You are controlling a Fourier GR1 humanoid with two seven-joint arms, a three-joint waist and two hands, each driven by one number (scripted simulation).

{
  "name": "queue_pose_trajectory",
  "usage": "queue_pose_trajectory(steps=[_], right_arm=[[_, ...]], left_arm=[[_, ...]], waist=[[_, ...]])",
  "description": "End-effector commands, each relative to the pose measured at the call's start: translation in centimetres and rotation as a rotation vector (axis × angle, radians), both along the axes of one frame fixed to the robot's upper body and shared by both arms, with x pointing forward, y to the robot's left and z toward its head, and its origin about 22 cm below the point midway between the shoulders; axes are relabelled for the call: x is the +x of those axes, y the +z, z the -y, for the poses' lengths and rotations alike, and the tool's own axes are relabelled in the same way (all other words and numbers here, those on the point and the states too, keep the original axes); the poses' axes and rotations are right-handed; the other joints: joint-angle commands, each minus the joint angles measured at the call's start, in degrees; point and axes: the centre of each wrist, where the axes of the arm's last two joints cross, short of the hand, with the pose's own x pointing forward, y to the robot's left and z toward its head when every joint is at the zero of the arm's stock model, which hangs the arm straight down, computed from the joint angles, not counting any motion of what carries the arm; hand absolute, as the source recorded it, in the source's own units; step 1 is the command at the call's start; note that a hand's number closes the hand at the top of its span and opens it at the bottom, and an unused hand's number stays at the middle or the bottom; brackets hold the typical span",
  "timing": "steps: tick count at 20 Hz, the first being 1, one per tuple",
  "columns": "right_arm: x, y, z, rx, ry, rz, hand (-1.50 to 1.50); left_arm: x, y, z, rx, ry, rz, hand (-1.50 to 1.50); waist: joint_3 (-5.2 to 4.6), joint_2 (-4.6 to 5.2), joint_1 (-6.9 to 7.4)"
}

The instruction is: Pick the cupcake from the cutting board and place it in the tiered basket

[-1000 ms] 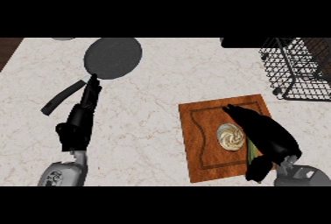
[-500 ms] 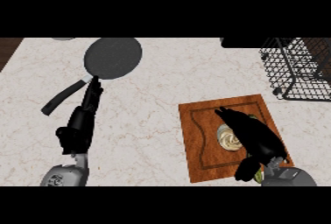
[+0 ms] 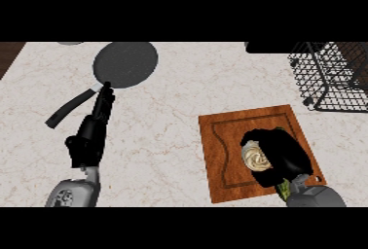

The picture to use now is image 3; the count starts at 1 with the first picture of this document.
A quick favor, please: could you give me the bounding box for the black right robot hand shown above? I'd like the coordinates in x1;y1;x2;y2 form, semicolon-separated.
237;127;314;189

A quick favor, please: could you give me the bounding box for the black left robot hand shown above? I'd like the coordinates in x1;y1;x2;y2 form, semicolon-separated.
65;81;116;169

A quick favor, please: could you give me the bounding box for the cream frosted cupcake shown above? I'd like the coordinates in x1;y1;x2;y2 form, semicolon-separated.
239;126;291;202

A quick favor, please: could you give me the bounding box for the brown wooden cutting board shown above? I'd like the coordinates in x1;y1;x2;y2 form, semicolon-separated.
196;103;328;204

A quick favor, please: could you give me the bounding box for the dark grey frying pan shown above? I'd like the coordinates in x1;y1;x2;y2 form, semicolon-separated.
44;41;159;129

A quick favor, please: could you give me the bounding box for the black wire tiered basket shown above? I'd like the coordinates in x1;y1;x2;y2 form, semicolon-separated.
286;41;368;114

